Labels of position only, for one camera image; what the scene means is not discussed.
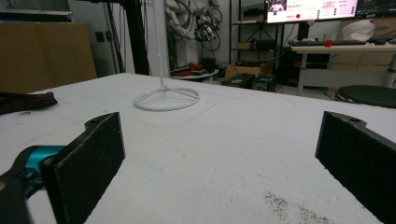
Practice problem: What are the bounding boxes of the stacked cardboard boxes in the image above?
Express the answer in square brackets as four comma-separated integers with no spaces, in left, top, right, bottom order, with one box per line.
[330,17,396,71]

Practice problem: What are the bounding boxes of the hanging white robot parts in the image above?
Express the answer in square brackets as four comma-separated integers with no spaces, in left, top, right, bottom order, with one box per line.
[164,0,223,52]

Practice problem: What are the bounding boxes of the black keyboard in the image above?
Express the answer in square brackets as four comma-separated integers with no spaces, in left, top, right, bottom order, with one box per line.
[289,39,368,47]

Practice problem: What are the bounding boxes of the black metal column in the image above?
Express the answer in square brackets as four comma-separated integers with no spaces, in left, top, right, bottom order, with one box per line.
[122,0,150,77]

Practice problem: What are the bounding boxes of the bright computer monitor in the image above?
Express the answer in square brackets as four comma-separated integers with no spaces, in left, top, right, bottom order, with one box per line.
[265,0,360,24]

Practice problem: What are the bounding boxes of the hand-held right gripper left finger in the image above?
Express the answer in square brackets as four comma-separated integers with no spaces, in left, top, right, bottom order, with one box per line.
[41,111,126,224]

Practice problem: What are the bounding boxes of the black computer tower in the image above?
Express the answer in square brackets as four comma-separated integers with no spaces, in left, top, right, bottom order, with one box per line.
[278,49,331,87]

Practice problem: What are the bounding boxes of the dark computer monitor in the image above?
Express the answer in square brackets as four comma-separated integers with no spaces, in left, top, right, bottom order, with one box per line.
[356,0,396,18]

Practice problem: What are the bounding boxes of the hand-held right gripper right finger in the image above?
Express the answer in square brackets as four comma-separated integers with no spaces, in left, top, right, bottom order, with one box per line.
[315,110,396,224]

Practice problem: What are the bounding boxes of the white desk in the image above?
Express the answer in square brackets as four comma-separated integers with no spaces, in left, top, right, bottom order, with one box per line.
[289,43,396,97]

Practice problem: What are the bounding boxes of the white wire stand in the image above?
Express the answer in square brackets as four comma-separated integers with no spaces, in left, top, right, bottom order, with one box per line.
[134,0,201,112]

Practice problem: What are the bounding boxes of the open cardboard box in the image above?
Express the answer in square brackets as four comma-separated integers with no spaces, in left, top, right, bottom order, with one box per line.
[224,59,278,80]

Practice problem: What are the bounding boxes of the round white side table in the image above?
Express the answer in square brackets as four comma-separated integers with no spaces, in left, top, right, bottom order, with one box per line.
[170,68,219,83]

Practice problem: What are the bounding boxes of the white bag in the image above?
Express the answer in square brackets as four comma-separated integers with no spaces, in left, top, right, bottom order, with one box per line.
[340,19,376,43]

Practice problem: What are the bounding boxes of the black metal shelf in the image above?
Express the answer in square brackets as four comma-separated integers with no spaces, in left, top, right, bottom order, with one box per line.
[229,0,281,74]

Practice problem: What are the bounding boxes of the red tool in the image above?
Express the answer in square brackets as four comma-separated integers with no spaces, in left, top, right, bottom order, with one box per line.
[178,62,204,77]

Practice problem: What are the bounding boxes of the black case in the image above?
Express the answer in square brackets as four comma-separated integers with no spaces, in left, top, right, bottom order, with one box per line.
[251,74,278,92]
[221,73,256,90]

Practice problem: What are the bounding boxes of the large brown cardboard box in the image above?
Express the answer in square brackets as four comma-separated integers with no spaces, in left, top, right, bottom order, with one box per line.
[0,21,98,94]

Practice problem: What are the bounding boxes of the black round stool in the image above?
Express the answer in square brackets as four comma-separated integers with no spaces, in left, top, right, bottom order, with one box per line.
[335,84,396,109]

